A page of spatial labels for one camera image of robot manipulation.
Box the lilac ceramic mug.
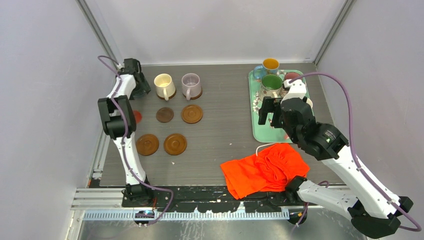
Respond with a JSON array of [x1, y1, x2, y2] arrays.
[[181, 73, 202, 93]]

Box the dark walnut round coaster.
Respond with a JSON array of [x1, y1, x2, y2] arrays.
[[155, 107, 174, 123]]

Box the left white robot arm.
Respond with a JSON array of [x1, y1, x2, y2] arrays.
[[97, 58, 154, 207]]

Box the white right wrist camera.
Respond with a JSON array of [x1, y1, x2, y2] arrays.
[[281, 79, 307, 102]]

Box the green inside mug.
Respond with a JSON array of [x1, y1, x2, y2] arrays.
[[259, 74, 283, 101]]

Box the orange cloth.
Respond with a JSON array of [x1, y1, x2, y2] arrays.
[[220, 143, 310, 200]]

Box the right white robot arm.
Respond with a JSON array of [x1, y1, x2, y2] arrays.
[[258, 97, 413, 239]]

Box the blue mug yellow inside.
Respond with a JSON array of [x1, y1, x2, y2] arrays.
[[252, 58, 280, 80]]

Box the green floral tray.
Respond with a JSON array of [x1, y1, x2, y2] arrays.
[[248, 70, 310, 144]]

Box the brown wooden coaster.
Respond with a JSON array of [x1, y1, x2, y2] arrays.
[[183, 88, 203, 101], [181, 104, 204, 124], [156, 88, 177, 101], [163, 133, 188, 156], [135, 134, 159, 156]]

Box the pink floral mug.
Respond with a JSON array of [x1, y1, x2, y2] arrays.
[[284, 72, 300, 81]]

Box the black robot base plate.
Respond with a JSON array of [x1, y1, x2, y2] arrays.
[[121, 185, 304, 213]]

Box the white cord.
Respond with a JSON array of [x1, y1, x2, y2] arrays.
[[255, 142, 276, 157]]

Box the cream white mug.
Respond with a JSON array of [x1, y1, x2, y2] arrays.
[[153, 73, 176, 93]]

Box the red round coaster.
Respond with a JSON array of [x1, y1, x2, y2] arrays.
[[133, 110, 143, 124]]

